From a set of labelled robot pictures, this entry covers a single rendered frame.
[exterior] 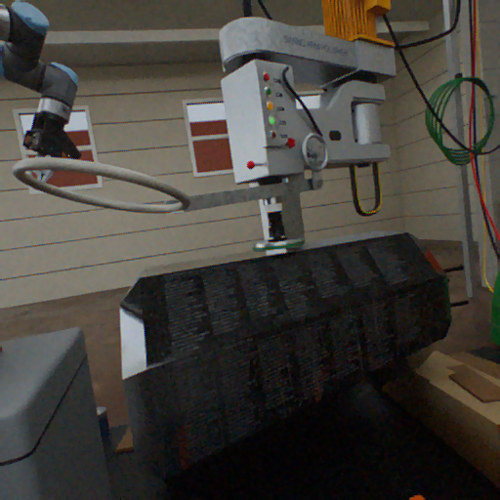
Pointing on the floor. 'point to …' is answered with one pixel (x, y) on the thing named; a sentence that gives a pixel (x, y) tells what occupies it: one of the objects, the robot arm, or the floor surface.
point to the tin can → (103, 422)
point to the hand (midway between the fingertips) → (44, 181)
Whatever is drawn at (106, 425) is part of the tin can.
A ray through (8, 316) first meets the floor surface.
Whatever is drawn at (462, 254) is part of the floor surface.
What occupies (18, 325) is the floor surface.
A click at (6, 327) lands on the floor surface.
